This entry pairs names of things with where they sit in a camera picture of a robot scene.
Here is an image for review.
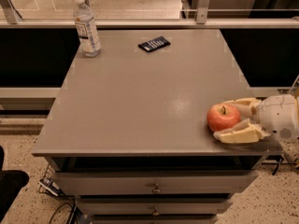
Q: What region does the top grey drawer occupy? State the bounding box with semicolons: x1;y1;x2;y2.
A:
52;171;258;196

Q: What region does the red apple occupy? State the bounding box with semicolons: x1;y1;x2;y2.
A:
206;103;241;132

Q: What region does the grey drawer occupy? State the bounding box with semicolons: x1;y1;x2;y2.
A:
78;198;232;216
52;171;258;196

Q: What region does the clear plastic water bottle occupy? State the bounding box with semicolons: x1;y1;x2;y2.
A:
73;0;101;57

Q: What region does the grey drawer cabinet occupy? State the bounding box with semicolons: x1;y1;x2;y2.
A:
34;30;282;224

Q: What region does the middle grey drawer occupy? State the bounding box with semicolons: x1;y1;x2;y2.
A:
78;198;232;216

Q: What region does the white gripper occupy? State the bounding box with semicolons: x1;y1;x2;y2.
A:
213;94;299;144

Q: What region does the small device on floor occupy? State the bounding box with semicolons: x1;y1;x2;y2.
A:
39;177;62;197

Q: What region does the metal railing frame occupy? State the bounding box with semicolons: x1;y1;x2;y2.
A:
1;0;299;29

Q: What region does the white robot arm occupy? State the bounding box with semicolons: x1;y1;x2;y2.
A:
213;76;299;144

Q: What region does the blue rxbar blueberry bar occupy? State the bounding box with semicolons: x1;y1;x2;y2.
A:
138;36;170;52

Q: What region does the black chair seat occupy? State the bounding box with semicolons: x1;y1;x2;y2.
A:
0;147;29;222

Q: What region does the black floor cable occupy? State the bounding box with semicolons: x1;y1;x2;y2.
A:
48;202;78;224

